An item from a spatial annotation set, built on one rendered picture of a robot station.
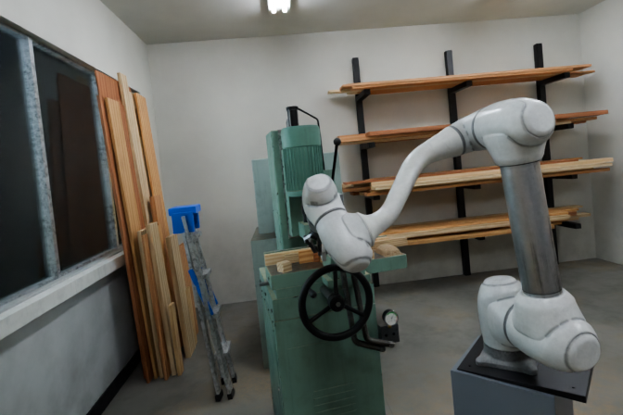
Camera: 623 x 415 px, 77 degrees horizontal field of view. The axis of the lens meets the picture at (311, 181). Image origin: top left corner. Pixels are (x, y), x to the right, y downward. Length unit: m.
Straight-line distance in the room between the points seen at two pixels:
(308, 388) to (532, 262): 1.04
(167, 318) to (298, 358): 1.42
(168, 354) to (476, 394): 2.10
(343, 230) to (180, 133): 3.29
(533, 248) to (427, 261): 3.26
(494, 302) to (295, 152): 0.94
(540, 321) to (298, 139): 1.07
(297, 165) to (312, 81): 2.54
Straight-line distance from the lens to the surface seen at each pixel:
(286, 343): 1.72
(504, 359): 1.51
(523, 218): 1.21
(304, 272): 1.64
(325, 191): 1.06
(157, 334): 3.00
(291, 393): 1.82
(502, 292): 1.42
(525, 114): 1.13
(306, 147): 1.68
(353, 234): 1.03
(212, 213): 4.12
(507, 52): 4.89
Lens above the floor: 1.32
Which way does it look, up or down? 2 degrees down
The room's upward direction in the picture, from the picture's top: 6 degrees counter-clockwise
